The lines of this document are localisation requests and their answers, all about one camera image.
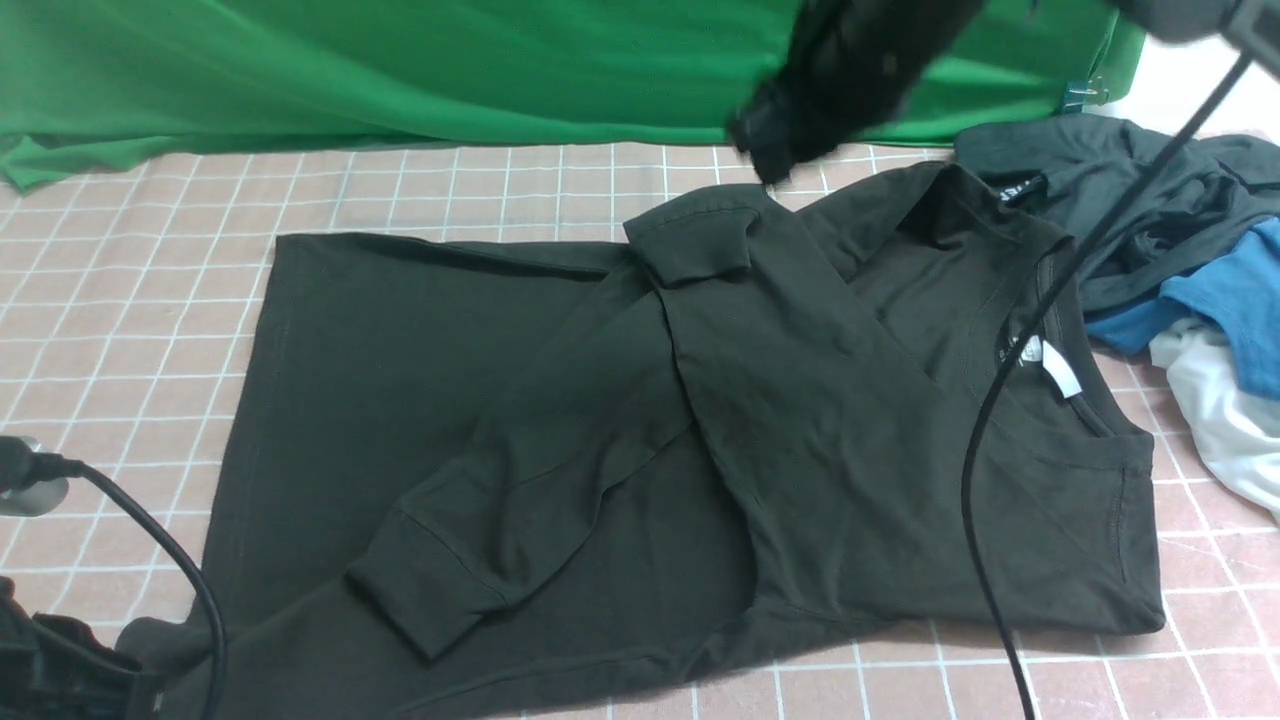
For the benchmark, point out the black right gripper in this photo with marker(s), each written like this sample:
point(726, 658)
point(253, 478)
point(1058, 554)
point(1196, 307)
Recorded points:
point(849, 67)

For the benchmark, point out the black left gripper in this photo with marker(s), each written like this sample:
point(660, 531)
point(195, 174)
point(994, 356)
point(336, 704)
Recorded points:
point(53, 668)

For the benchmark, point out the dark gray long-sleeved shirt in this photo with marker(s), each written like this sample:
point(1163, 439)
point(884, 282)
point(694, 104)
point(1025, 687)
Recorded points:
point(470, 478)

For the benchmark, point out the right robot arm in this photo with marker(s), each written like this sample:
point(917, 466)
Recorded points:
point(1086, 28)

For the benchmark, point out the metal backdrop clip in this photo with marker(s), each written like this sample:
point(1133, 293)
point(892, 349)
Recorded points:
point(1079, 96)

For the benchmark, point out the pink grid tablecloth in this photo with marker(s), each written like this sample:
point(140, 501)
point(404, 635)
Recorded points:
point(129, 302)

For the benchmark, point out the blue garment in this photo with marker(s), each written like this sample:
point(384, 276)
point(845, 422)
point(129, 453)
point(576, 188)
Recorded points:
point(1239, 293)

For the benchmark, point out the white garment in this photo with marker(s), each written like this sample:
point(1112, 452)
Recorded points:
point(1236, 435)

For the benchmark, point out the green backdrop cloth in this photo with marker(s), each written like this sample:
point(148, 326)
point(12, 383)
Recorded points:
point(90, 85)

